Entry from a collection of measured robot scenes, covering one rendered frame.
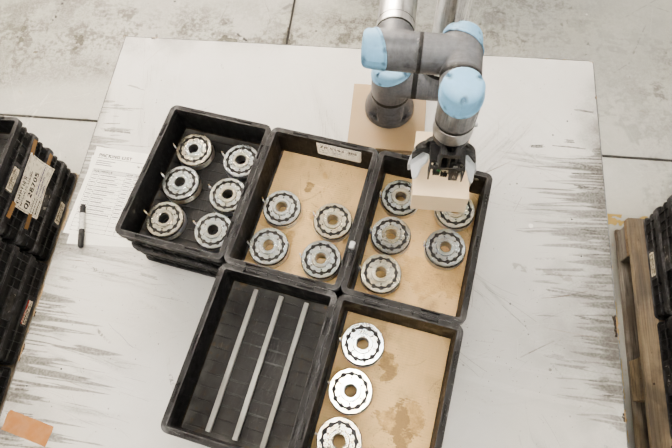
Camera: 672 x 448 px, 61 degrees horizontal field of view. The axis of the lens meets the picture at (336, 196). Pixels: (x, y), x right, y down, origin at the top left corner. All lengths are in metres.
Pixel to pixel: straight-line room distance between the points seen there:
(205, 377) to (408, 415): 0.49
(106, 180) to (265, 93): 0.57
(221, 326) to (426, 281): 0.53
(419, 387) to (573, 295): 0.52
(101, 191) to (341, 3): 1.70
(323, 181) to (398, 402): 0.61
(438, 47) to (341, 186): 0.64
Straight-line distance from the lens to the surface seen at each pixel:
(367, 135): 1.76
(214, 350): 1.49
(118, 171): 1.90
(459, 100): 0.97
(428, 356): 1.44
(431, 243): 1.48
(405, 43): 1.05
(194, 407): 1.48
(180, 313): 1.67
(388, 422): 1.42
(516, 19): 3.08
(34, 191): 2.41
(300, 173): 1.60
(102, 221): 1.85
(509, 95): 1.92
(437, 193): 1.24
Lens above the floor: 2.25
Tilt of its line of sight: 65 degrees down
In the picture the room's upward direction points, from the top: 8 degrees counter-clockwise
